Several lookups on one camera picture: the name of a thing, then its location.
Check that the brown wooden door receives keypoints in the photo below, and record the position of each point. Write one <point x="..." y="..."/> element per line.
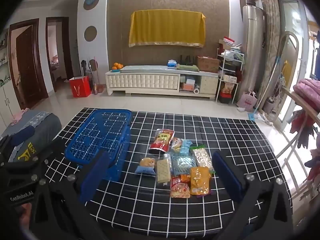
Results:
<point x="27" y="62"/>

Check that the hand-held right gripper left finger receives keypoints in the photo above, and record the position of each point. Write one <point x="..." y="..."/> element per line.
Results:
<point x="95" y="177"/>

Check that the brown door frame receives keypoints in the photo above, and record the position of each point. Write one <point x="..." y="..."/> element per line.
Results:
<point x="67" y="42"/>

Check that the person's left hand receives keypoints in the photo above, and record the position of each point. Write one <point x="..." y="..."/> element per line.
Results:
<point x="25" y="208"/>

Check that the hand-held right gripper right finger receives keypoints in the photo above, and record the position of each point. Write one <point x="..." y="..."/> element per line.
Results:
<point x="227" y="177"/>

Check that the silver standing air conditioner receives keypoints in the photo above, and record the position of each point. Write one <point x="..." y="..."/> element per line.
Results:
<point x="252" y="50"/>

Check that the blue tissue box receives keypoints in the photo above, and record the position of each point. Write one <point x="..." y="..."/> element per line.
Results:
<point x="172" y="64"/>

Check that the narrow clear cracker pack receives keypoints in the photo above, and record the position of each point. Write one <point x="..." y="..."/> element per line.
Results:
<point x="163" y="171"/>

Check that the blue bear snack packet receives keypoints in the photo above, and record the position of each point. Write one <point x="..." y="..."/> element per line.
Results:
<point x="147" y="165"/>

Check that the small light blue packet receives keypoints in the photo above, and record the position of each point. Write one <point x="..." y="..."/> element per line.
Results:
<point x="186" y="146"/>

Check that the white paper roll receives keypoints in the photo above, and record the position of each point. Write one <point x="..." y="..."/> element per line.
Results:
<point x="196" y="90"/>

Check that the red white box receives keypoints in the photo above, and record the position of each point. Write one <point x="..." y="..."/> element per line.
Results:
<point x="228" y="40"/>

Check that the black grid tablecloth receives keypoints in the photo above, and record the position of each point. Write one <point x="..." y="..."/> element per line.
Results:
<point x="155" y="205"/>

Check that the broom with red head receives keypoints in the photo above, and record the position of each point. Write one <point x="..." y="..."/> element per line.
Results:
<point x="96" y="88"/>

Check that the round brown wall decor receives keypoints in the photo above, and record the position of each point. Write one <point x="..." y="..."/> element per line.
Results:
<point x="90" y="33"/>

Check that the round wall decor blue centre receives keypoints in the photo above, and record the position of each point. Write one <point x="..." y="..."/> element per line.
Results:
<point x="91" y="1"/>

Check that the red paper bag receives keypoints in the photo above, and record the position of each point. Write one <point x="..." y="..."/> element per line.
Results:
<point x="80" y="87"/>

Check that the blue plastic basket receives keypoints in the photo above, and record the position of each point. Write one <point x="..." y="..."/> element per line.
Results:
<point x="73" y="153"/>

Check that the blue plate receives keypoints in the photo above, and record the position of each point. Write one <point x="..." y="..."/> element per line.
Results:
<point x="115" y="71"/>

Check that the orange yellow snack pouch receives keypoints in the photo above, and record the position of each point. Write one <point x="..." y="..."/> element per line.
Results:
<point x="200" y="182"/>

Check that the patterned beige curtain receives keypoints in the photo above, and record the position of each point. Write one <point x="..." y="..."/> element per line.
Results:
<point x="271" y="30"/>

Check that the white tufted media cabinet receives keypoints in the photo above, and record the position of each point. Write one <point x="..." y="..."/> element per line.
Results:
<point x="142" y="81"/>

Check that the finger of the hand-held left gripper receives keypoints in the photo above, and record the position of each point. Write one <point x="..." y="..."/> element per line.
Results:
<point x="53" y="150"/>
<point x="22" y="133"/>

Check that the light blue floor mop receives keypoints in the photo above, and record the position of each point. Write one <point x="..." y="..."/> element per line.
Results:
<point x="253" y="116"/>

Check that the wide cracker pack green ends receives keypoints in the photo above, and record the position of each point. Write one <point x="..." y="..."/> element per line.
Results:
<point x="202" y="158"/>

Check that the pink cloth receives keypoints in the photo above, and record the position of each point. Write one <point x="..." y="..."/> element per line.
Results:
<point x="18" y="116"/>

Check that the red white snack packet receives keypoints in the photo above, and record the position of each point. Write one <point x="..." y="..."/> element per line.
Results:
<point x="179" y="188"/>

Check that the pink tote bag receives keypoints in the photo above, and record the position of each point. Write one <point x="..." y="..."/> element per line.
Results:
<point x="246" y="102"/>

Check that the red sauce pouch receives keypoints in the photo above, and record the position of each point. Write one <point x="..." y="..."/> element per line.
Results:
<point x="161" y="141"/>

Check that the black router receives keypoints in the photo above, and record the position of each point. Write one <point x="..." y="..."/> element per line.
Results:
<point x="186" y="61"/>

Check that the green cushion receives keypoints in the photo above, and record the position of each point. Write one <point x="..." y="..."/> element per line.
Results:
<point x="187" y="67"/>

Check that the white wall cabinet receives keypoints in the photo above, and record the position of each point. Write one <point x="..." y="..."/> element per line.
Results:
<point x="7" y="100"/>

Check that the pink quilt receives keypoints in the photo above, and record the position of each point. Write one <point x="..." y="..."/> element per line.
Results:
<point x="308" y="88"/>

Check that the brown cardboard box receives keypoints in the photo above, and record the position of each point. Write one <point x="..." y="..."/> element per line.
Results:
<point x="207" y="65"/>

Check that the white metal shelf rack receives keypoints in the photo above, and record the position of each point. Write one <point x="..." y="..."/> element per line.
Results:
<point x="218" y="87"/>

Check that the yellow cloth cover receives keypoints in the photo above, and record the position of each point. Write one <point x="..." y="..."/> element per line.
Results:
<point x="167" y="28"/>

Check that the light blue lattice packet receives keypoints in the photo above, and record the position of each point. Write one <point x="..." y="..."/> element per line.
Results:
<point x="183" y="163"/>

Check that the grey sofa with lace cover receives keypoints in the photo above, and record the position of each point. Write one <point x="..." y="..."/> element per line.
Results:
<point x="47" y="127"/>

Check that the pile of oranges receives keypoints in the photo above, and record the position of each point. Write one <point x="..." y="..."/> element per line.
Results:
<point x="117" y="66"/>

